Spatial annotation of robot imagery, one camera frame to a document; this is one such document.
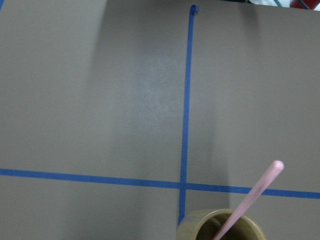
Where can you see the yellow cup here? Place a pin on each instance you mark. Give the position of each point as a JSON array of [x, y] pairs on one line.
[[204, 224]]

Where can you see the pink chopstick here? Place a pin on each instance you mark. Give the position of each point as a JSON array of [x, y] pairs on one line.
[[262, 184]]

